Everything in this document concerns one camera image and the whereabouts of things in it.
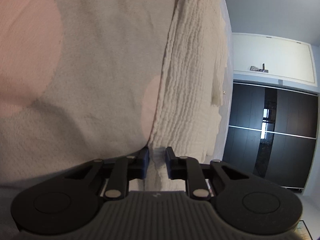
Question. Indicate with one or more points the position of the cream textured garment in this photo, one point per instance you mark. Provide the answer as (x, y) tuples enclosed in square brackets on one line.
[(190, 93)]

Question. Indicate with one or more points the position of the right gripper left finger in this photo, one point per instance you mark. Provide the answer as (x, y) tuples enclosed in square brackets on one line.
[(120, 171)]

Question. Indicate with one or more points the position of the grey pink-dotted bedspread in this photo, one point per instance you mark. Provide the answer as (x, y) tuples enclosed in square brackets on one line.
[(79, 81)]

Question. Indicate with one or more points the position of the white door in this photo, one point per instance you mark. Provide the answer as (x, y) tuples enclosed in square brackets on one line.
[(274, 57)]

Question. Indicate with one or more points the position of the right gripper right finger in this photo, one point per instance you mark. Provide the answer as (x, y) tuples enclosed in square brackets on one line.
[(189, 170)]

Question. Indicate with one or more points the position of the black wardrobe with glass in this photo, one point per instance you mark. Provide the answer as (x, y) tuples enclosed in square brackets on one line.
[(272, 133)]

